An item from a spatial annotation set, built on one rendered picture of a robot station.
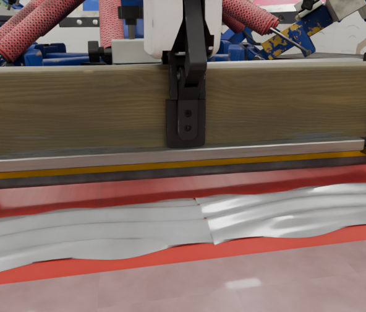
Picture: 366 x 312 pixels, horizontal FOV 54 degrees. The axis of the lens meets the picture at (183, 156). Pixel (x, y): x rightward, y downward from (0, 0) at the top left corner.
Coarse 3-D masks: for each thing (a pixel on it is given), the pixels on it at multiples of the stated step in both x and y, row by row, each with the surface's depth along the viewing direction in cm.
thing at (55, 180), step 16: (288, 160) 34; (304, 160) 34; (320, 160) 35; (336, 160) 35; (352, 160) 35; (48, 176) 30; (64, 176) 31; (80, 176) 31; (96, 176) 31; (112, 176) 31; (128, 176) 32; (144, 176) 32; (160, 176) 32; (176, 176) 33
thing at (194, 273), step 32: (0, 192) 33; (32, 192) 33; (64, 192) 32; (96, 192) 32; (128, 192) 32; (160, 192) 32; (160, 256) 23; (192, 256) 23; (0, 288) 20; (32, 288) 20; (64, 288) 20; (96, 288) 20; (128, 288) 20; (160, 288) 20; (192, 288) 20; (224, 288) 20
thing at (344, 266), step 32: (192, 192) 32; (224, 192) 32; (256, 192) 32; (224, 256) 23; (256, 256) 23; (288, 256) 23; (320, 256) 23; (352, 256) 23; (256, 288) 20; (288, 288) 20; (320, 288) 20; (352, 288) 20
